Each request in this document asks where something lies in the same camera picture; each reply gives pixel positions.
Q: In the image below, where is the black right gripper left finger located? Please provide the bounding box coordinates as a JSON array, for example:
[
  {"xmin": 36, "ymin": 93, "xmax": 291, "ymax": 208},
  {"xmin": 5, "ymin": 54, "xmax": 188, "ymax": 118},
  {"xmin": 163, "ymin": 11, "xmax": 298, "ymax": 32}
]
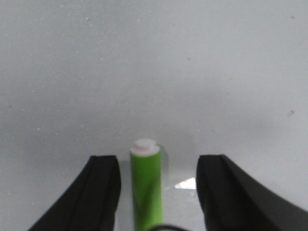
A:
[{"xmin": 30, "ymin": 155, "xmax": 121, "ymax": 231}]

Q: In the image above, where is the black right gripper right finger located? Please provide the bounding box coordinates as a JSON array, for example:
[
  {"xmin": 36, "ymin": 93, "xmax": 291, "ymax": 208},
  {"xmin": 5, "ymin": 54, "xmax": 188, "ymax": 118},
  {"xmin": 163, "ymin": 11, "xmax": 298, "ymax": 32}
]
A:
[{"xmin": 196, "ymin": 154, "xmax": 308, "ymax": 231}]

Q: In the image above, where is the green marker pen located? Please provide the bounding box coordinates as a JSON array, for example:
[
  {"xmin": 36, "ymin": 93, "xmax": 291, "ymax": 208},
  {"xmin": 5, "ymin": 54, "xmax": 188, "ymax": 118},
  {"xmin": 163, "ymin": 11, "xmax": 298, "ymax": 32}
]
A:
[{"xmin": 130, "ymin": 138, "xmax": 163, "ymax": 231}]

